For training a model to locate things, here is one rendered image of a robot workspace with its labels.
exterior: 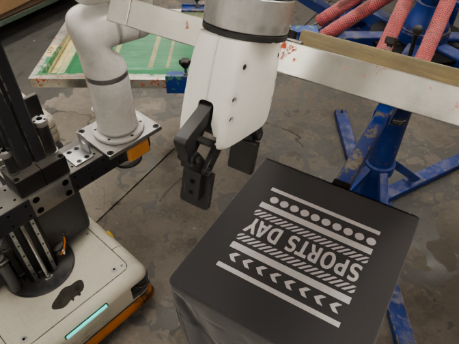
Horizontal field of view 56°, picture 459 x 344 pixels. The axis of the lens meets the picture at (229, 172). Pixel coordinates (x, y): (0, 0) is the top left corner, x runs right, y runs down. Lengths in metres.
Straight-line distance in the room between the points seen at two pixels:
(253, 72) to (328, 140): 2.52
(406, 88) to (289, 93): 2.79
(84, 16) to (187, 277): 0.59
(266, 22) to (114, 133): 0.75
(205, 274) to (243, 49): 0.73
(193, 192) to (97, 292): 1.46
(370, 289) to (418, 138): 2.13
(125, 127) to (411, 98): 0.71
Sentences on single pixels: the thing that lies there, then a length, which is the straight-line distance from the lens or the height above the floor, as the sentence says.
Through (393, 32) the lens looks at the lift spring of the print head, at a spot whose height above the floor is 1.16.
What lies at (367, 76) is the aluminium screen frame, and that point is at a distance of 0.52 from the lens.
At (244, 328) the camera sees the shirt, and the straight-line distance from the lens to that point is 0.97.
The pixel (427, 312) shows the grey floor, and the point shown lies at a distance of 2.23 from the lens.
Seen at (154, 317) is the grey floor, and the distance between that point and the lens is 2.06.
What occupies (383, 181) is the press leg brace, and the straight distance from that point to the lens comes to 2.22.
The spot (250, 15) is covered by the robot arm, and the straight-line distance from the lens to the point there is 0.36.
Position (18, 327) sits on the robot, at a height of 0.28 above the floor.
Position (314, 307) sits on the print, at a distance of 0.99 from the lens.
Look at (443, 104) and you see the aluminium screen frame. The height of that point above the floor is 1.54.
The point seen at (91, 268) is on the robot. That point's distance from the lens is 1.91.
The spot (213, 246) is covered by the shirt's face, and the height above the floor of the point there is 0.95.
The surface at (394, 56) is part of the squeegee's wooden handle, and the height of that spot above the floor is 1.30.
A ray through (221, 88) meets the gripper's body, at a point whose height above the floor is 1.61.
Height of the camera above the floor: 1.80
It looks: 44 degrees down
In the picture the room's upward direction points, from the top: straight up
